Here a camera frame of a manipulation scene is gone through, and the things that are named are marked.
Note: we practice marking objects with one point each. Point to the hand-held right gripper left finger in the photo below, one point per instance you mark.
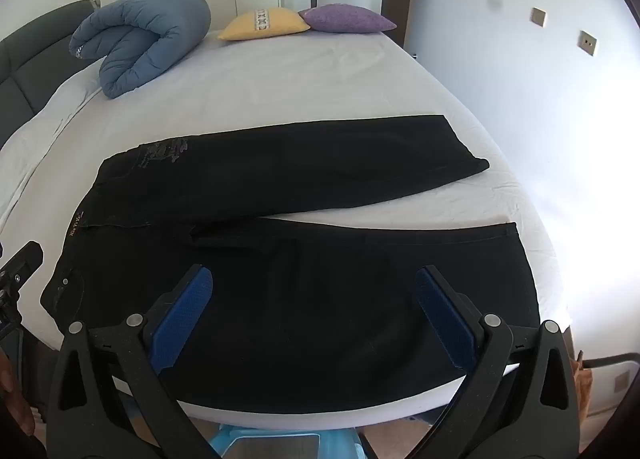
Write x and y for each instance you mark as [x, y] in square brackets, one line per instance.
[182, 319]

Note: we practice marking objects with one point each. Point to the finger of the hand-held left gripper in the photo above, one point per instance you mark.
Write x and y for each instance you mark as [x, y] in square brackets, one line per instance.
[27, 259]

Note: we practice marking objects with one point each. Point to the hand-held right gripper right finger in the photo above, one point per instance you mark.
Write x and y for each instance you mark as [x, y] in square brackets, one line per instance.
[445, 319]

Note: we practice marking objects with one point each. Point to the black pants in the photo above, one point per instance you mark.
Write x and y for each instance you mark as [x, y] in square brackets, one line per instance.
[300, 289]

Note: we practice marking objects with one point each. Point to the person's left forearm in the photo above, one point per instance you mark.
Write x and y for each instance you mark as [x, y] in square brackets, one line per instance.
[12, 399]

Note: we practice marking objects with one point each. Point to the light blue plastic stool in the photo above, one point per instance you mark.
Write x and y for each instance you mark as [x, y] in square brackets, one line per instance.
[280, 444]

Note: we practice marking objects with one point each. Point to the grey padded headboard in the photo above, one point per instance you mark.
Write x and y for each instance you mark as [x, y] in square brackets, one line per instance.
[25, 64]

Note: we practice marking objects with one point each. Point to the folded blue duvet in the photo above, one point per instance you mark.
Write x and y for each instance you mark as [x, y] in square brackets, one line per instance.
[145, 34]

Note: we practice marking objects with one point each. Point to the bed with white sheet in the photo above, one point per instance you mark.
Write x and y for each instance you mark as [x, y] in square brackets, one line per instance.
[300, 84]

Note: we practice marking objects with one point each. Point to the yellow pillow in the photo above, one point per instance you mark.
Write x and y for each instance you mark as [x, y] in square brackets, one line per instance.
[265, 24]

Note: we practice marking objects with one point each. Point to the purple pillow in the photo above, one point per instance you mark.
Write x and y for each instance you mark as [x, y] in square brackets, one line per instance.
[345, 19]

